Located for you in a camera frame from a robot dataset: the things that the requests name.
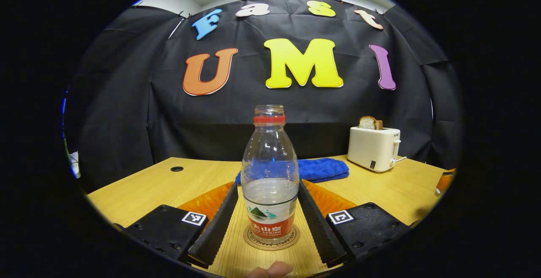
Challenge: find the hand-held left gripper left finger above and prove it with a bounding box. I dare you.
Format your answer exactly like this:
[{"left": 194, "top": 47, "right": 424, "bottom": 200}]
[{"left": 123, "top": 181, "right": 239, "bottom": 269}]

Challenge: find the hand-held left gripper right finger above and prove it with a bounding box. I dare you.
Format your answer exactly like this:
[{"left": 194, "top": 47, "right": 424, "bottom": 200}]
[{"left": 298, "top": 180, "right": 410, "bottom": 269}]

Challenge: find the round wooden coaster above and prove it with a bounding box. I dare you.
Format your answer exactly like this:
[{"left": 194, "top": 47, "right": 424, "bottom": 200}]
[{"left": 243, "top": 223, "right": 301, "bottom": 251}]

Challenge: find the clear plastic water bottle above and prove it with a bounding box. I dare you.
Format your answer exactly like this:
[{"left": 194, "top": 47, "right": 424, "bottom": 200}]
[{"left": 241, "top": 105, "right": 300, "bottom": 245}]

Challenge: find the blue folded towel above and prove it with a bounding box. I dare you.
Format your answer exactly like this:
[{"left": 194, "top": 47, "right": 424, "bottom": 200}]
[{"left": 235, "top": 158, "right": 350, "bottom": 185}]

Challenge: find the white toaster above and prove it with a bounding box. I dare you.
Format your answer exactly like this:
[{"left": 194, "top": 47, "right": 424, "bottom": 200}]
[{"left": 347, "top": 126, "right": 401, "bottom": 173}]

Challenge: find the bread slice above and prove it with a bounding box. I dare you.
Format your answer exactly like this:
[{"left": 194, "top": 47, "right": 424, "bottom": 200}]
[{"left": 358, "top": 116, "right": 383, "bottom": 130}]

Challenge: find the black backdrop cloth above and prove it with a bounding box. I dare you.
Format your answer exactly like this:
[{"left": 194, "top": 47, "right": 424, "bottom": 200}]
[{"left": 63, "top": 0, "right": 463, "bottom": 192}]

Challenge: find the white side table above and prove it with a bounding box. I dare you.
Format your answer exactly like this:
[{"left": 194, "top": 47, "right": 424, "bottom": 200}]
[{"left": 69, "top": 151, "right": 81, "bottom": 179}]

